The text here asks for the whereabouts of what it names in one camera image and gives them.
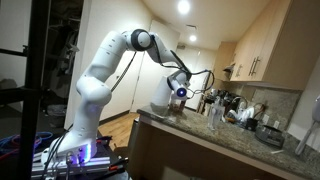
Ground clear plastic bottle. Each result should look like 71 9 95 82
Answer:
206 96 225 132

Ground white door with keypad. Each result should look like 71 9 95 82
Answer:
183 46 218 111

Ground white dishes in rack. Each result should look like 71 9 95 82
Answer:
229 101 256 126

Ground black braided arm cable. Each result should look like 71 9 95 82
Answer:
109 51 138 95

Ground black metal stand frame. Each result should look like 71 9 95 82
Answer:
0 0 52 180

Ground dark round waste basket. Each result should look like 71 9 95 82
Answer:
46 103 68 128

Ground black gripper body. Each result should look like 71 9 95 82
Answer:
170 95 188 106

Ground orange handled clamp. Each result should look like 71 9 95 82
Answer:
95 135 113 143
107 159 130 172

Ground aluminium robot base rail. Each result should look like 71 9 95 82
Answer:
31 151 113 178

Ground hanging dark clothes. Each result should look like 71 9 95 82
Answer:
49 18 82 86

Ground curved chrome faucet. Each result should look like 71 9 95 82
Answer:
231 95 250 112

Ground blue cable bundle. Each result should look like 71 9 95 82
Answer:
0 131 55 157

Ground light wood upper cabinets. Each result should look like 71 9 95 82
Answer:
213 0 320 92

